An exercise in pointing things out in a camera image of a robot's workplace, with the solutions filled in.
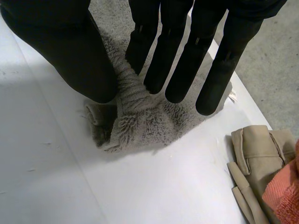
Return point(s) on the grey towel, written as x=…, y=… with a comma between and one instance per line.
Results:
x=142, y=123

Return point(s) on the coral towel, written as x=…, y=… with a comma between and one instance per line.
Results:
x=285, y=189

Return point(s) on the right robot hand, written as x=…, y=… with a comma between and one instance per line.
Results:
x=70, y=51

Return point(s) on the beige shorts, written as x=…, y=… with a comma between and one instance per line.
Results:
x=254, y=163

